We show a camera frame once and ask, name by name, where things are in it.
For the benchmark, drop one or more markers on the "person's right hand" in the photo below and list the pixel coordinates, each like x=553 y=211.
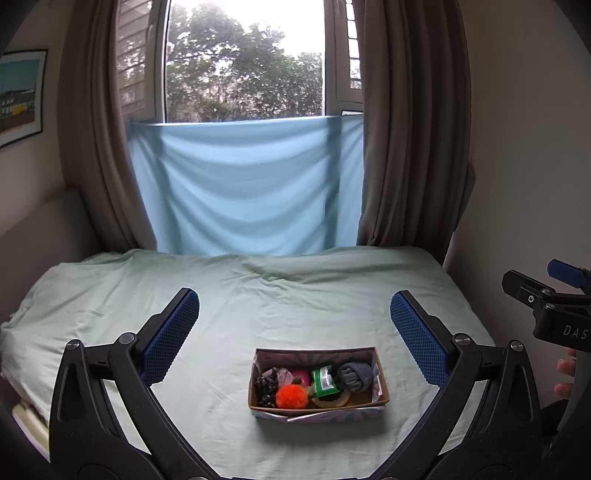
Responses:
x=565 y=369

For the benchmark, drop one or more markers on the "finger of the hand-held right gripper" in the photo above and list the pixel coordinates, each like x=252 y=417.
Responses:
x=524 y=287
x=565 y=273

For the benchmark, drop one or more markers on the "white framed window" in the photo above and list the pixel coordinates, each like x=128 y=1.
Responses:
x=244 y=60

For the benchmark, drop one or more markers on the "orange fluffy pom-pom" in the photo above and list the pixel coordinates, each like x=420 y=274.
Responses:
x=292 y=397

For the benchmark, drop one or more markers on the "brown cardboard box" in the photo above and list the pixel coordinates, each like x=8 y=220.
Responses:
x=318 y=413

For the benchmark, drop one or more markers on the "brown curtain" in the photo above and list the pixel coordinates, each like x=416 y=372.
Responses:
x=101 y=129
x=411 y=129

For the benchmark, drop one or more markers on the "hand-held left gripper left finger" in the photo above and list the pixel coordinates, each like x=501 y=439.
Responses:
x=168 y=337

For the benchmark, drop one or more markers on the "grey sock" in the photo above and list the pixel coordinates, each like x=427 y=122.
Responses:
x=354 y=376

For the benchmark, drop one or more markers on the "pink cylindrical item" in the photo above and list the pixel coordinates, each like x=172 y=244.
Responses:
x=301 y=376

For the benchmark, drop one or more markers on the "pink cloth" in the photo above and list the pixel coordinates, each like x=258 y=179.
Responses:
x=279 y=374

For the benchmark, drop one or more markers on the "yellow round cat-ear mirror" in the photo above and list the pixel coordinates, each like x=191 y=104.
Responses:
x=332 y=400

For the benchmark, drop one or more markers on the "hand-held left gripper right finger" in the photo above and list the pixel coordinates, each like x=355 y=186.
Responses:
x=418 y=339

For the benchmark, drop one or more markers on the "framed wall poster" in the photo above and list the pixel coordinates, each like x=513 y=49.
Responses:
x=21 y=97

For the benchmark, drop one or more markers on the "light green bed sheet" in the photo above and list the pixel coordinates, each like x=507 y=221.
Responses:
x=277 y=300

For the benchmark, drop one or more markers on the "black grey patterned scrunchie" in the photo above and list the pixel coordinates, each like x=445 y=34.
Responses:
x=267 y=390

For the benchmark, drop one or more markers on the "white mattress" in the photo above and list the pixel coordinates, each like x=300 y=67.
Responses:
x=30 y=424

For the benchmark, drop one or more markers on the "light blue hanging cloth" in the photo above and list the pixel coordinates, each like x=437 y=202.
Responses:
x=244 y=184

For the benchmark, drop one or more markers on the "green tissue packet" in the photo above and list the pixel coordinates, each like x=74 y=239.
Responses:
x=325 y=381

